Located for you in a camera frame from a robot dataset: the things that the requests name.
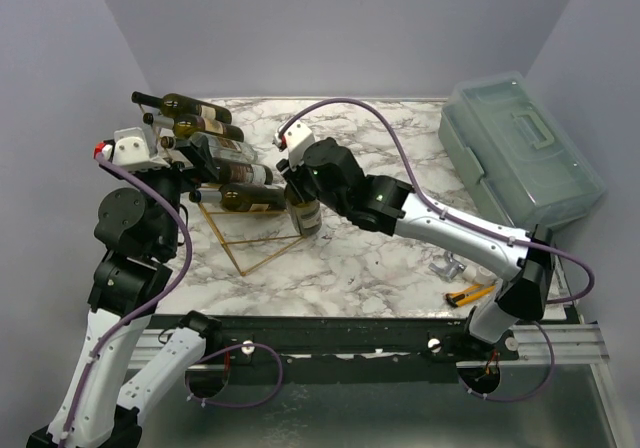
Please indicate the yellow utility knife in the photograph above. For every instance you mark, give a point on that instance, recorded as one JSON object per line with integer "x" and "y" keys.
{"x": 471, "y": 294}

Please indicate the gold wire wine rack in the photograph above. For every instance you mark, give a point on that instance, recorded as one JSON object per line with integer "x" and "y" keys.
{"x": 250, "y": 240}

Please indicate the dark wine bottle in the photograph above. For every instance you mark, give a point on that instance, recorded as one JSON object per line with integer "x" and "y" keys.
{"x": 305, "y": 216}

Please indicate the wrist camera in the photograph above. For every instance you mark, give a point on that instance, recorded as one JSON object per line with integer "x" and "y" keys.
{"x": 134, "y": 149}
{"x": 294, "y": 141}

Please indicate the chrome faucet handle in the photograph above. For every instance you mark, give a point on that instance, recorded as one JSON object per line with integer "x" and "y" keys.
{"x": 451, "y": 268}

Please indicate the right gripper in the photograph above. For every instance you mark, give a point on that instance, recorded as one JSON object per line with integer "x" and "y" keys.
{"x": 293, "y": 182}

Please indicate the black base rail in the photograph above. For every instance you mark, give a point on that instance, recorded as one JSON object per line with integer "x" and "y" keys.
{"x": 308, "y": 348}

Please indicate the green wine bottle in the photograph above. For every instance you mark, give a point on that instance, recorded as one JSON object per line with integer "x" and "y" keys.
{"x": 172, "y": 105}
{"x": 240, "y": 172}
{"x": 183, "y": 126}

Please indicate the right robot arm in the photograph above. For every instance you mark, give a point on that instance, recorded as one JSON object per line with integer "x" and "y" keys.
{"x": 330, "y": 174}

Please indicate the green wine bottle back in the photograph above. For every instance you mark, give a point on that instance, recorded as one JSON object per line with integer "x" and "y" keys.
{"x": 240, "y": 172}

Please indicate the wine bottle cream label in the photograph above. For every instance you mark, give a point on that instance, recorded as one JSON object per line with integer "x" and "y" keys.
{"x": 242, "y": 197}

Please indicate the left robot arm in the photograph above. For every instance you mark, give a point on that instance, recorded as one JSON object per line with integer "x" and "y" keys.
{"x": 141, "y": 229}

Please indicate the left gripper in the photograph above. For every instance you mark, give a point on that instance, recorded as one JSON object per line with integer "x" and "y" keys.
{"x": 201, "y": 149}

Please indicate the aluminium extrusion rail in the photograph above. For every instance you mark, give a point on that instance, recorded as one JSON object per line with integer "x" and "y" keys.
{"x": 581, "y": 344}

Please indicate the clear square liquor bottle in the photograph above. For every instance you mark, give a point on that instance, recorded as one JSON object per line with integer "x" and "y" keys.
{"x": 218, "y": 146}

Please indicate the translucent plastic storage box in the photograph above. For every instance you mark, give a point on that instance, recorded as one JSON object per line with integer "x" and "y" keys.
{"x": 517, "y": 163}

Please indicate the white plastic pipe fitting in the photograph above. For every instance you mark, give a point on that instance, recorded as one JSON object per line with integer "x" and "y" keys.
{"x": 477, "y": 275}

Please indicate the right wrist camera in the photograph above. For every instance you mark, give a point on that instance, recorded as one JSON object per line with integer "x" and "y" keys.
{"x": 294, "y": 141}

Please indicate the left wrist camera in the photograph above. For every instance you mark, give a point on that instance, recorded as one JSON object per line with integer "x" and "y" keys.
{"x": 134, "y": 149}

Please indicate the green wine bottle front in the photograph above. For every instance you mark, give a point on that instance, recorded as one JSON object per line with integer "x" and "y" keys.
{"x": 183, "y": 126}

